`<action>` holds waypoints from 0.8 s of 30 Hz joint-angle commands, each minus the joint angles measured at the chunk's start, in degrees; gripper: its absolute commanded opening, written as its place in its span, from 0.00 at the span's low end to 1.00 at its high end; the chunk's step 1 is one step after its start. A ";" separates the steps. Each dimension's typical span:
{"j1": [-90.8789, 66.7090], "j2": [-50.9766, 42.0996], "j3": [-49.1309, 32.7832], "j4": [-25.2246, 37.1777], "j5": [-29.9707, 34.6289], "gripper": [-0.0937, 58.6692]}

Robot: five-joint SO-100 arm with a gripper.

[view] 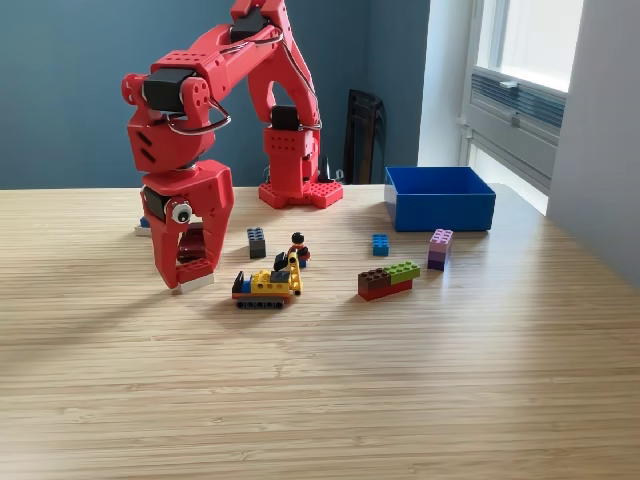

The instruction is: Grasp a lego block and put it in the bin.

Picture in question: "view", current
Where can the blue on white brick stack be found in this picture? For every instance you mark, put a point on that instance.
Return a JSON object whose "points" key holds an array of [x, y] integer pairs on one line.
{"points": [[141, 230]]}

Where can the red on white brick stack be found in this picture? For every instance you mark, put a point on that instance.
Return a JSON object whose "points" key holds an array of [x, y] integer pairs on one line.
{"points": [[197, 285]]}

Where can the small yellow toy digger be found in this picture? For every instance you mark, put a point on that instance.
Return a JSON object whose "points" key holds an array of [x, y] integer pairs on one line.
{"points": [[265, 286]]}

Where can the pink and purple brick stack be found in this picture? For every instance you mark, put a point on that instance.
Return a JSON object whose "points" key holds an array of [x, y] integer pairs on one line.
{"points": [[440, 250]]}

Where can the blue plastic bin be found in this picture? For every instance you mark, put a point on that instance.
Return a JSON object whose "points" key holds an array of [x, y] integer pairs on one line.
{"points": [[440, 212]]}

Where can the dark red toy car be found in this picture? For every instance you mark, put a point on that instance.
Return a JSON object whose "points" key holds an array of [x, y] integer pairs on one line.
{"points": [[190, 250]]}

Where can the dark grey brick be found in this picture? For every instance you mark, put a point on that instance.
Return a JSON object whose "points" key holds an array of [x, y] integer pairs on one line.
{"points": [[256, 244]]}

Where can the black clamp behind base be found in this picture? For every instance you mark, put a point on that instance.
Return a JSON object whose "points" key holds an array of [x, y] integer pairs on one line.
{"points": [[267, 176], [327, 170]]}

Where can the toy figure with red shirt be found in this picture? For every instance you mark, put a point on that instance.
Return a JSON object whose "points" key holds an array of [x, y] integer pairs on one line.
{"points": [[298, 245]]}

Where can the black chair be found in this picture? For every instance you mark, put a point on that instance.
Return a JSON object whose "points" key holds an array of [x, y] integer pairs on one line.
{"points": [[365, 135]]}

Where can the small blue brick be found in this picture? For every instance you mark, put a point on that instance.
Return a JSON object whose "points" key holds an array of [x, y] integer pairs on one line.
{"points": [[381, 245]]}

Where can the brown green red brick stack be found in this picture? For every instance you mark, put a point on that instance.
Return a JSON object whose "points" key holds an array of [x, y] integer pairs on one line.
{"points": [[385, 282]]}

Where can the grey window vent unit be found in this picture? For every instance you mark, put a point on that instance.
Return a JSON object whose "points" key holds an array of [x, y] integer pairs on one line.
{"points": [[515, 117]]}

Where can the white window frame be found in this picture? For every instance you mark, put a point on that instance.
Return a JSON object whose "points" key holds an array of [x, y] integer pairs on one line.
{"points": [[487, 35]]}

